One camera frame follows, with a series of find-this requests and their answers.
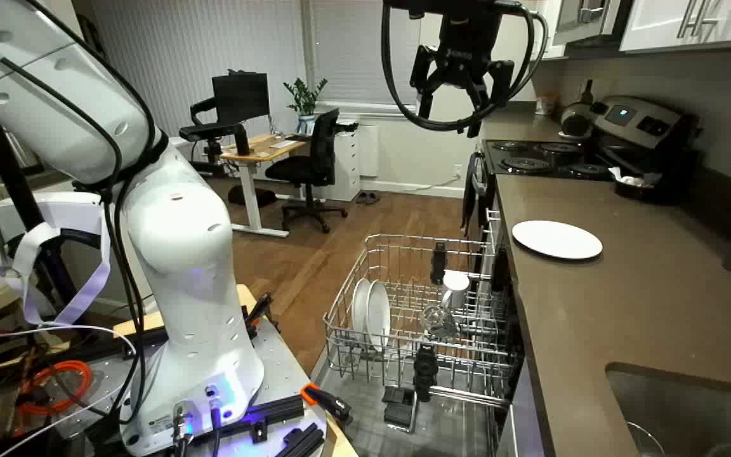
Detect black stove range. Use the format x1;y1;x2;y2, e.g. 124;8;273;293
460;95;700;239

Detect green potted plant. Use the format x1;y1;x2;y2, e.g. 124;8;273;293
283;79;328;138

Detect black office chair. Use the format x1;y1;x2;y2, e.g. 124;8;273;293
266;109;353;234

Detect white plate in rack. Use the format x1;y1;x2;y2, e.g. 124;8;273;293
349;277;371;335
365;283;391;350

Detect wooden desk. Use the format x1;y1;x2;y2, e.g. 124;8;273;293
217;134;301;239

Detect orange cable coil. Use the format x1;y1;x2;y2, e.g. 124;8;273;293
16;357;96;422

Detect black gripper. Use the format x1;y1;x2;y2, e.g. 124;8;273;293
409;0;513;138

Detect wire dishwasher rack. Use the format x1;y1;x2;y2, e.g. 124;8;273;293
323;210;519;408

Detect white round plate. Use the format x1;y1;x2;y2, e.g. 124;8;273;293
513;222;603;261

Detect white upper cabinets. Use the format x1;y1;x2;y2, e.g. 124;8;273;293
526;0;731;58

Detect white mug in rack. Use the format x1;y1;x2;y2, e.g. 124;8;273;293
442;270;470;307

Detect black pan with cloth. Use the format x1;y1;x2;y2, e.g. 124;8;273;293
610;168;659;203

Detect steel kitchen sink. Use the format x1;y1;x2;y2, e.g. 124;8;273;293
603;364;731;457

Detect black orange handled tool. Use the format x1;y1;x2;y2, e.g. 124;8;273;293
300;384;349;423

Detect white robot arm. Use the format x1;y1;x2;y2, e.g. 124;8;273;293
0;0;266;457

